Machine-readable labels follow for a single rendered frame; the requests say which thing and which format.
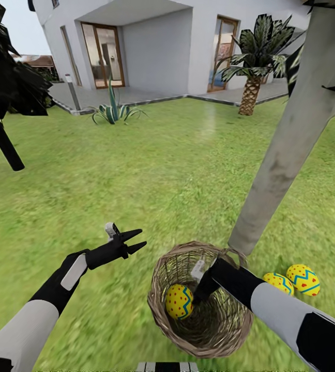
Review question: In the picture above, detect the wicker basket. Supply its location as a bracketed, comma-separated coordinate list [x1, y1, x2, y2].
[146, 241, 255, 359]

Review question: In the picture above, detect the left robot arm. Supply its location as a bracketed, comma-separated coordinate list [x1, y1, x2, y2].
[0, 222, 147, 372]

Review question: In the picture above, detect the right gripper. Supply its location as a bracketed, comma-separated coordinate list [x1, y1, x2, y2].
[191, 270, 217, 307]

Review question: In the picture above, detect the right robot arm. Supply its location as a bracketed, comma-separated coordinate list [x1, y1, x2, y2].
[190, 257, 335, 372]

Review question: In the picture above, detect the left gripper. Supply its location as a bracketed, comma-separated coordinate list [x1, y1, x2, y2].
[98, 229, 147, 264]

